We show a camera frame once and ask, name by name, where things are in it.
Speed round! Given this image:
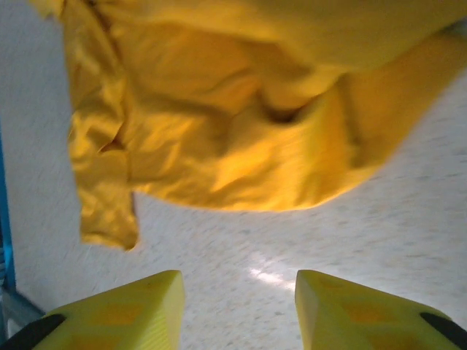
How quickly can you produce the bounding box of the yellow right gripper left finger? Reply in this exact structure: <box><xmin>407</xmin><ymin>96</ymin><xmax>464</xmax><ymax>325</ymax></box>
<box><xmin>0</xmin><ymin>269</ymin><xmax>185</xmax><ymax>350</ymax></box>

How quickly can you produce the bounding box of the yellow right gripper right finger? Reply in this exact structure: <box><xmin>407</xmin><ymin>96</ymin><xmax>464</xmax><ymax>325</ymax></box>
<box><xmin>294</xmin><ymin>269</ymin><xmax>467</xmax><ymax>350</ymax></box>

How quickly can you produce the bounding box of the yellow t-shirt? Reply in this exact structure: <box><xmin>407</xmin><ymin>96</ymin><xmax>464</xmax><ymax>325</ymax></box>
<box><xmin>28</xmin><ymin>0</ymin><xmax>467</xmax><ymax>252</ymax></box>

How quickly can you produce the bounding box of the blue table edge strip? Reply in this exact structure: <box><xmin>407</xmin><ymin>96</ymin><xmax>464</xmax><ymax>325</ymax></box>
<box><xmin>0</xmin><ymin>120</ymin><xmax>16</xmax><ymax>292</ymax></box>

